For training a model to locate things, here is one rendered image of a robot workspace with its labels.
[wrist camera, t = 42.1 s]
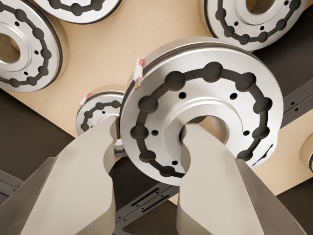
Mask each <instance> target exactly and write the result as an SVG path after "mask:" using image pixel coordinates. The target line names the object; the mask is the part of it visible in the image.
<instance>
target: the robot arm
mask: <svg viewBox="0 0 313 235"><path fill-rule="evenodd" d="M118 139H120V132H119V116H115V115H113V116H109V117H107V118H106V119H104V120H103V121H101V122H100V123H98V124H97V125H95V126H93V127H92V128H90V129H89V130H87V131H86V132H84V133H83V134H81V135H80V136H78V137H77V138H76V139H75V140H73V141H72V142H71V143H70V144H69V145H67V146H66V147H65V148H64V149H63V150H62V151H61V152H60V153H59V154H58V155H57V156H56V157H49V158H48V159H47V160H46V161H45V162H44V163H43V164H42V165H41V166H40V167H39V168H38V169H37V170H36V171H35V172H34V173H33V174H32V175H31V176H30V177H29V178H28V179H27V180H26V181H25V182H24V183H23V184H21V185H20V186H19V187H18V188H17V189H16V190H15V191H14V192H13V193H12V194H11V195H10V196H9V197H8V198H7V199H6V200H5V201H4V202H3V203H2V204H1V205H0V235H112V233H113V232H114V230H115V220H116V204H115V197H114V189H113V182H112V178H111V177H110V176H109V172H110V170H111V168H112V167H113V166H114V164H115V154H114V144H115V143H116V142H117V140H118ZM179 140H180V143H181V144H182V153H181V161H180V164H181V166H182V168H183V169H184V171H185V173H186V174H185V175H184V176H183V177H182V179H181V181H180V187H179V194H178V201H177V221H176V228H177V232H178V234H179V235H307V234H306V232H305V231H304V230H303V228H302V227H301V226H300V224H299V223H298V222H297V221H296V219H295V218H294V217H293V216H292V214H291V213H290V212H289V211H288V210H287V209H286V207H285V206H284V205H283V204H282V203H281V202H280V201H279V200H278V198H277V197H276V196H275V195H274V194H273V193H272V192H271V190H270V189H269V188H268V187H267V186H266V185H265V184H264V182H263V181H262V180H261V179H260V178H259V177H258V176H257V175H256V173H255V172H254V171H253V170H252V169H251V168H250V167H249V166H248V165H247V164H246V162H245V161H244V160H243V159H236V158H235V156H234V155H233V154H232V153H231V152H230V150H229V149H228V148H227V147H226V146H225V145H224V144H222V143H221V142H220V141H219V140H218V139H217V138H215V137H214V136H213V135H211V134H210V133H209V132H207V131H206V130H205V129H203V128H202V127H201V126H199V125H198V124H196V123H195V122H193V121H192V120H191V121H189V122H188V123H187V124H186V125H185V126H184V127H183V128H182V130H181V131H180V134H179Z"/></svg>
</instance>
